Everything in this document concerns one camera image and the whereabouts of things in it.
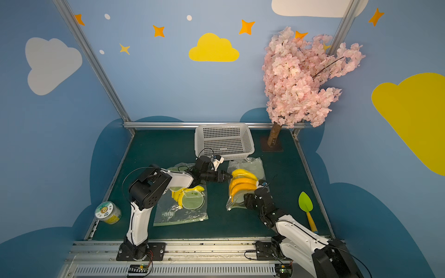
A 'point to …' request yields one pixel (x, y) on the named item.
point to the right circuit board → (284, 270)
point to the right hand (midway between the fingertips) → (251, 194)
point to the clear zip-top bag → (253, 165)
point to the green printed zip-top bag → (188, 205)
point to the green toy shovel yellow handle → (306, 203)
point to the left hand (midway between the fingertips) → (231, 174)
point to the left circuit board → (140, 269)
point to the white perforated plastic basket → (232, 142)
